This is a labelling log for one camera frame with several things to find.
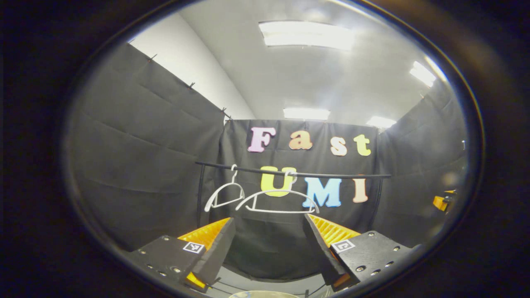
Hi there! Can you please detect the black backdrop cloth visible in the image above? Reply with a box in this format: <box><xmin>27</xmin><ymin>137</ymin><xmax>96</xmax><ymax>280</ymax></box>
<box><xmin>66</xmin><ymin>43</ymin><xmax>467</xmax><ymax>280</ymax></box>

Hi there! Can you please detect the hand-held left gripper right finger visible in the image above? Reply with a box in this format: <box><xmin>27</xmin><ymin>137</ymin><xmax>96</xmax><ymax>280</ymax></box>
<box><xmin>304</xmin><ymin>213</ymin><xmax>414</xmax><ymax>290</ymax></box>

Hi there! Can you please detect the large ceiling light panel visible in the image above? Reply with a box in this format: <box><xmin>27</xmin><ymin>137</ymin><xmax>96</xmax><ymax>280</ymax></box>
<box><xmin>259</xmin><ymin>21</ymin><xmax>355</xmax><ymax>51</ymax></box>

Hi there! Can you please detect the black clothes rail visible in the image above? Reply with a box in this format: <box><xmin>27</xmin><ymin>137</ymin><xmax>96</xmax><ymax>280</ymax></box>
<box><xmin>195</xmin><ymin>161</ymin><xmax>393</xmax><ymax>228</ymax></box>

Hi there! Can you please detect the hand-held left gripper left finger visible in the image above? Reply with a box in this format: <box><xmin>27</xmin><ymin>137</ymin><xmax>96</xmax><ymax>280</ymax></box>
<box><xmin>124</xmin><ymin>217</ymin><xmax>237</xmax><ymax>293</ymax></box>

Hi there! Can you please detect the white plastic hanger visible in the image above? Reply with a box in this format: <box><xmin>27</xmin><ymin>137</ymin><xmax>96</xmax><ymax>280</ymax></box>
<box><xmin>204</xmin><ymin>164</ymin><xmax>246</xmax><ymax>212</ymax></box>
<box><xmin>235</xmin><ymin>168</ymin><xmax>320</xmax><ymax>214</ymax></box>

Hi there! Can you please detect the beige laundry hamper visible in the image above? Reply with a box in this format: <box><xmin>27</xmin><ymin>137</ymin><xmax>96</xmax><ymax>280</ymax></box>
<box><xmin>229</xmin><ymin>291</ymin><xmax>301</xmax><ymax>298</ymax></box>

